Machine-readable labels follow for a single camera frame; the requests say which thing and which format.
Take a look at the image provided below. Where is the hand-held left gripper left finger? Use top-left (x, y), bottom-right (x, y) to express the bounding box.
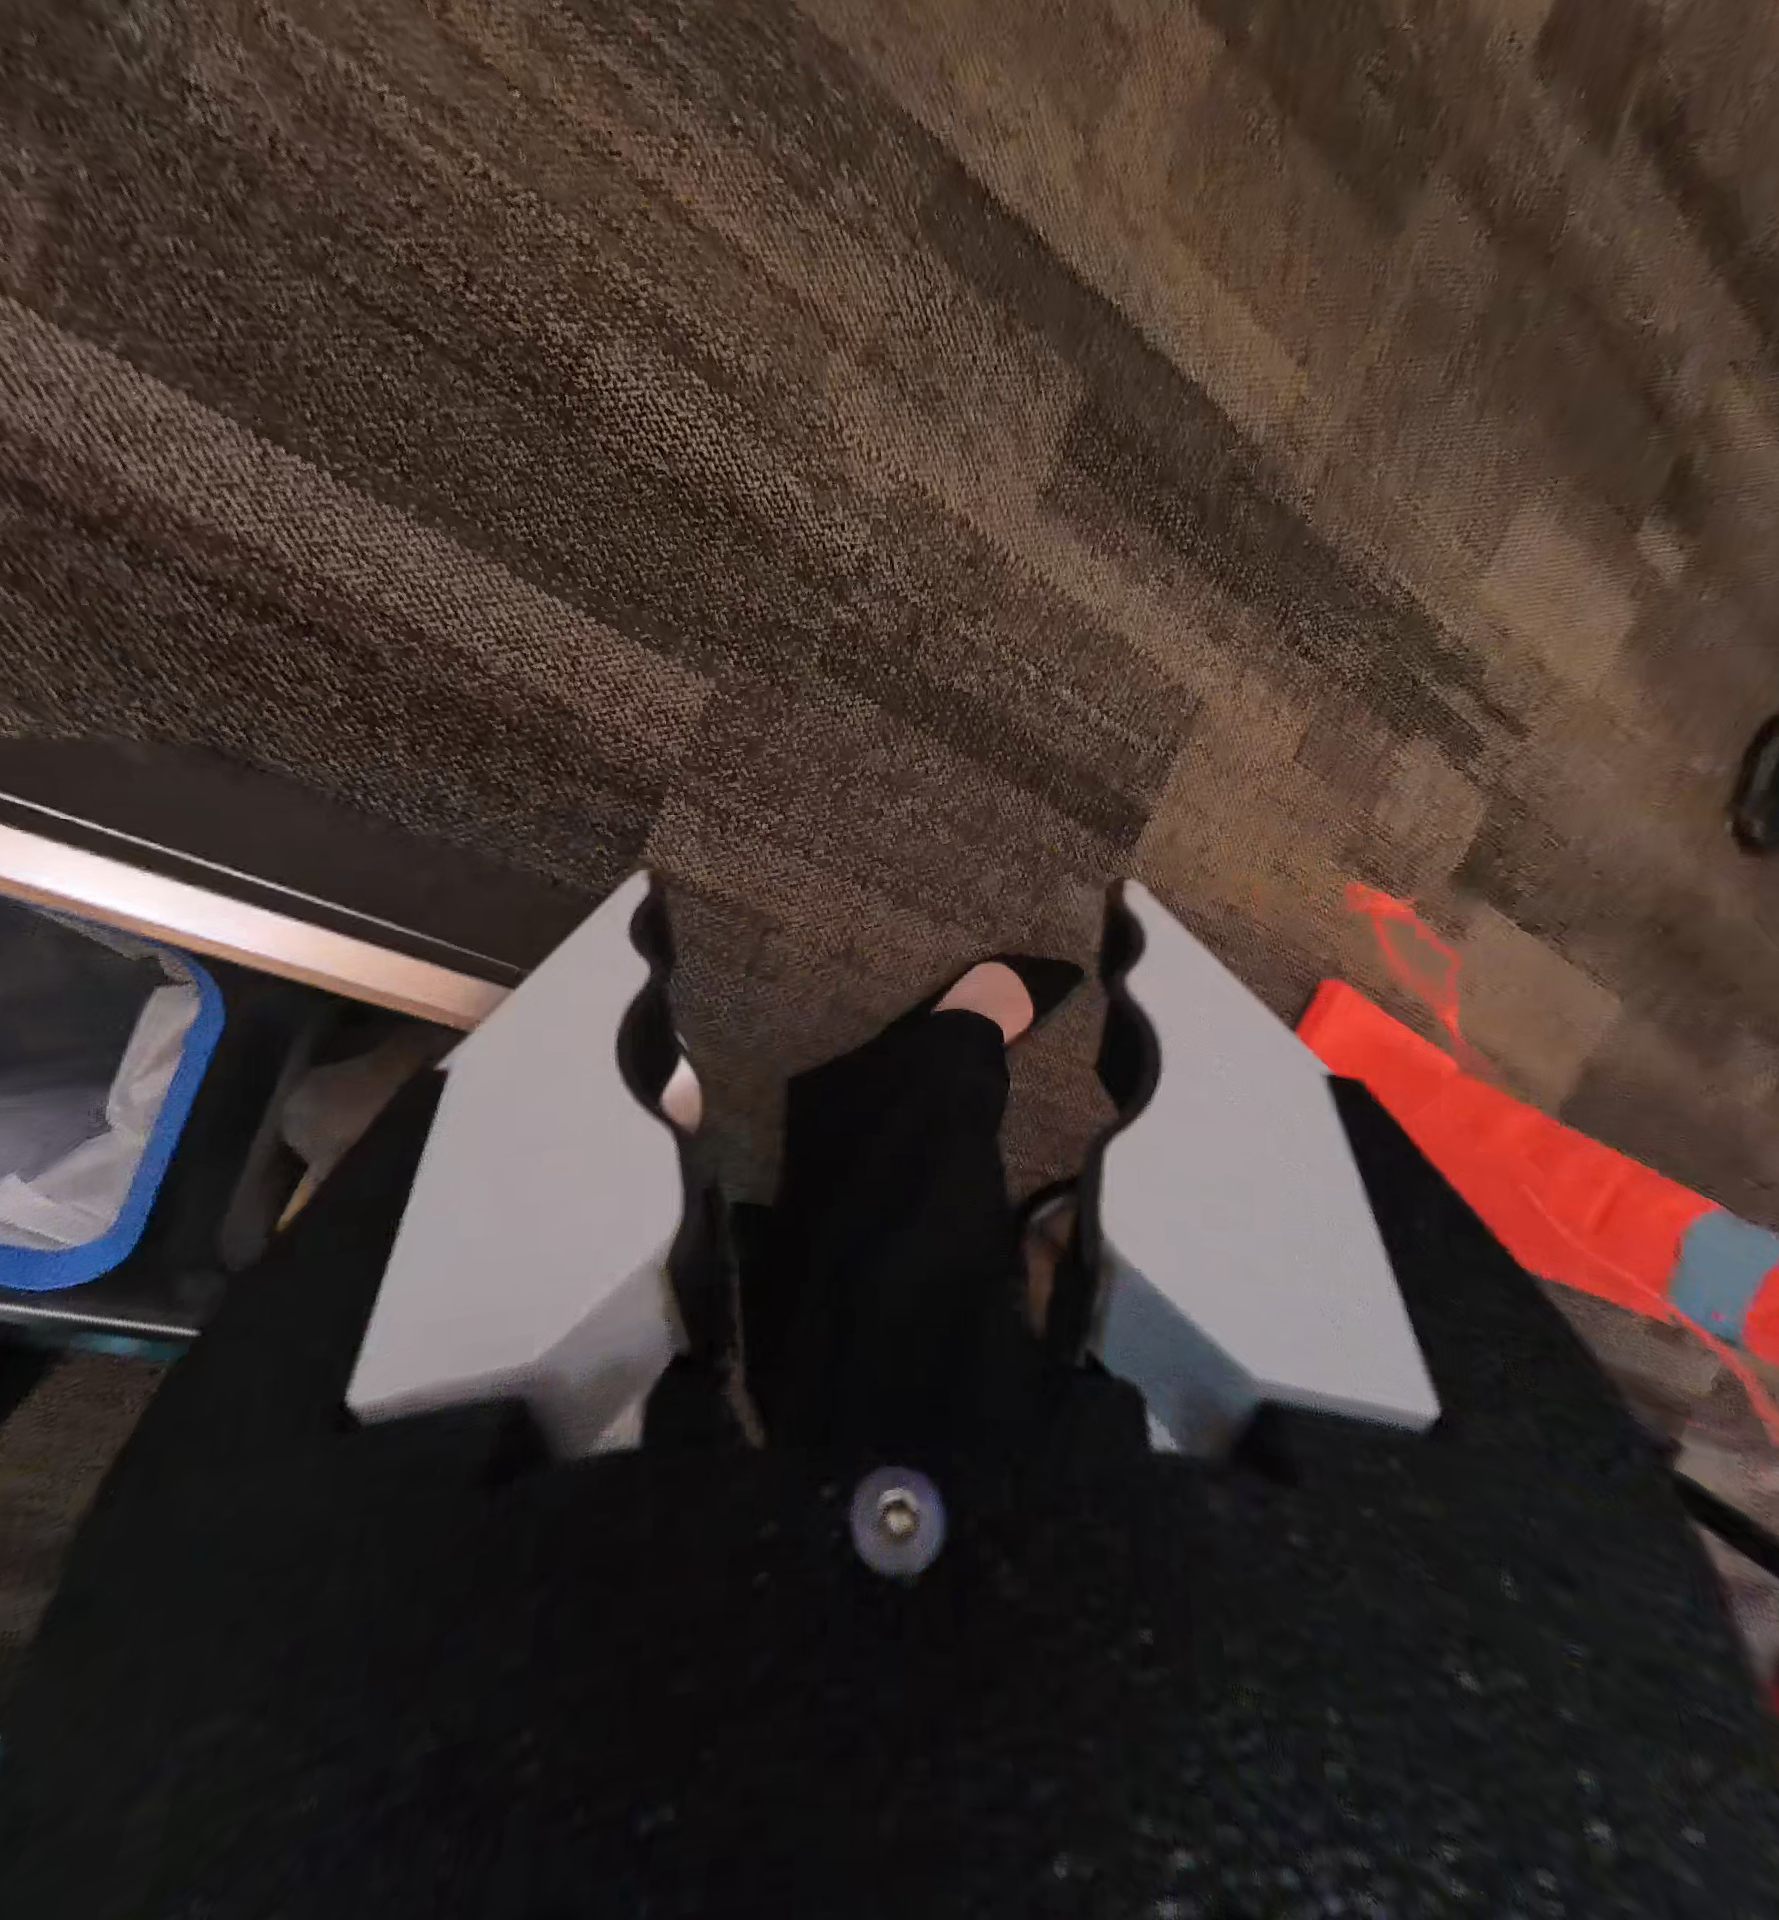
top-left (350, 877), bottom-right (718, 1457)

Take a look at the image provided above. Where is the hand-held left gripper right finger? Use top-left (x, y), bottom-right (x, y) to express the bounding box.
top-left (1083, 878), bottom-right (1440, 1463)

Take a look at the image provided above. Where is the orange striped traffic cone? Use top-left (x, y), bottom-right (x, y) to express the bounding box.
top-left (1302, 884), bottom-right (1779, 1397)

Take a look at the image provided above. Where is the person's black shoe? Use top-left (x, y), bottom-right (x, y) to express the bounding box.
top-left (934, 955), bottom-right (1087, 1050)

